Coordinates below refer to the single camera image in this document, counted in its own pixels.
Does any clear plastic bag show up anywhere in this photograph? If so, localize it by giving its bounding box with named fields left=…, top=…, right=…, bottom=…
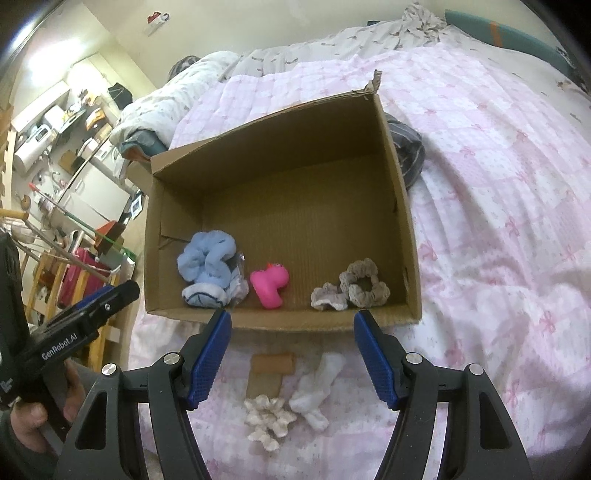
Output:
left=180, top=250, right=250, bottom=309

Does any beige lace scrunchie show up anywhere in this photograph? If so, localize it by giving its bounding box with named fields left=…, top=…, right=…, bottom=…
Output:
left=311, top=258, right=391, bottom=311

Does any white bow hair tie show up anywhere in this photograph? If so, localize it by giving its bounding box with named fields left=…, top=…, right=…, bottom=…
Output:
left=287, top=351, right=348, bottom=432

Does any light blue fluffy scrunchie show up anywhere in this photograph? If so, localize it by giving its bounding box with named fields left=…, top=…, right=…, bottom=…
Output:
left=177, top=230, right=236, bottom=288

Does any cream white scrunchie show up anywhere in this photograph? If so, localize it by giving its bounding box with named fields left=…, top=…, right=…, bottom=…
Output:
left=245, top=394, right=297, bottom=452

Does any person's left hand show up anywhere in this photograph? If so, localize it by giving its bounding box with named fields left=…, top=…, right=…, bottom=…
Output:
left=10, top=360, right=85, bottom=454

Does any red suitcase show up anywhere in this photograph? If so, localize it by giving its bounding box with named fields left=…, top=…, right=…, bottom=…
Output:
left=57, top=248, right=112, bottom=308

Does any brown tape strip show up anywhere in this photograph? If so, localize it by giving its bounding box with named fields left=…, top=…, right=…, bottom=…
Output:
left=245, top=352, right=297, bottom=399

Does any small cardboard box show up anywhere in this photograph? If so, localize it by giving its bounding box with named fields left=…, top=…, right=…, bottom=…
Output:
left=126, top=161, right=152, bottom=196

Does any brown cardboard box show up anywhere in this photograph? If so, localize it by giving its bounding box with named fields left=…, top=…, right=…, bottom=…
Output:
left=144, top=71, right=422, bottom=332

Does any pink patterned quilt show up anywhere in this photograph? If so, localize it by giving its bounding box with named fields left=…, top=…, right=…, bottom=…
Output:
left=126, top=41, right=591, bottom=480

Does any white floral blanket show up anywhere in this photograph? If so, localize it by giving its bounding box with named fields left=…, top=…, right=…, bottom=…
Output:
left=110, top=3, right=447, bottom=147

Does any dark grey clothing bundle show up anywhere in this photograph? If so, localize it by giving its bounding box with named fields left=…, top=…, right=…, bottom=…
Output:
left=385, top=113, right=426, bottom=190

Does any teal bolster pillow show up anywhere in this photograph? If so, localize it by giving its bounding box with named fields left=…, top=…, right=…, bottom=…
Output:
left=445, top=10, right=575, bottom=79

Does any red white wall hook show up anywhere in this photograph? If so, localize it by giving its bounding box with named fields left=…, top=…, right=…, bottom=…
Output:
left=144, top=11, right=170, bottom=36

